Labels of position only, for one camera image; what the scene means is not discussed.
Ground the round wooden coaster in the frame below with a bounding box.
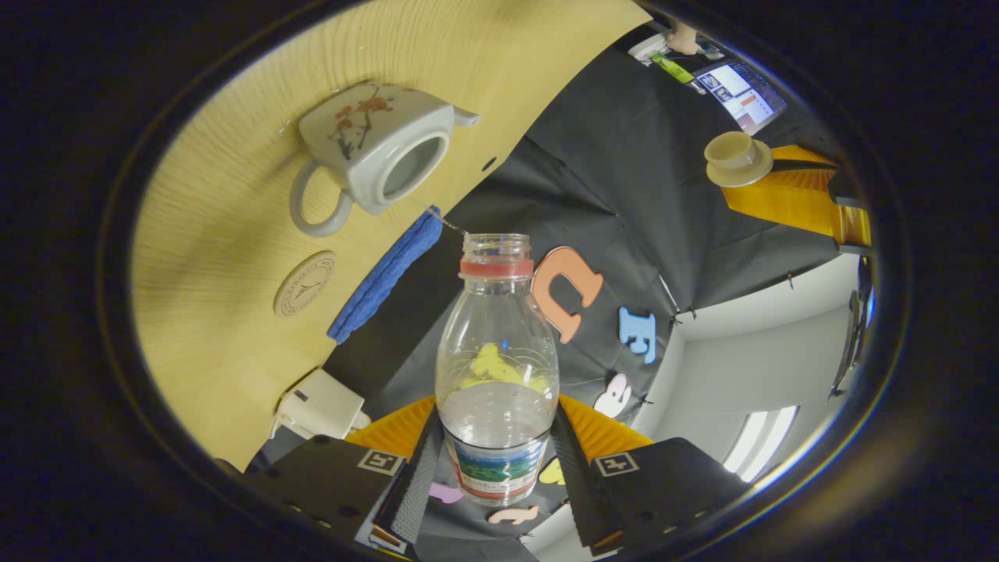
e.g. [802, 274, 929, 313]
[273, 250, 338, 318]

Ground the ceiling light panel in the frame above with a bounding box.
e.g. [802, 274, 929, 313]
[722, 406, 801, 483]

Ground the white floral teacup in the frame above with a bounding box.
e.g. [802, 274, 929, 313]
[289, 80, 482, 239]

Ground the green drink bottle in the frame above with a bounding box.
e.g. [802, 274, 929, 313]
[651, 51, 696, 85]

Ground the computer monitor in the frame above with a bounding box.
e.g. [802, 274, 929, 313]
[693, 62, 787, 136]

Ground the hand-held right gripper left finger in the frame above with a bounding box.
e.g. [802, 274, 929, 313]
[244, 395, 447, 549]

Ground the clear plastic water bottle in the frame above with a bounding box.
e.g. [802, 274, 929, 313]
[435, 233, 560, 507]

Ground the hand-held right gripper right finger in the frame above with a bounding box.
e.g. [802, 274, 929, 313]
[549, 393, 755, 557]

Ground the blue folded towel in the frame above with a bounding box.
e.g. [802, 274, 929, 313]
[326, 205, 443, 346]

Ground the white toaster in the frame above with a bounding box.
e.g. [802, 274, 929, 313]
[272, 368, 372, 443]

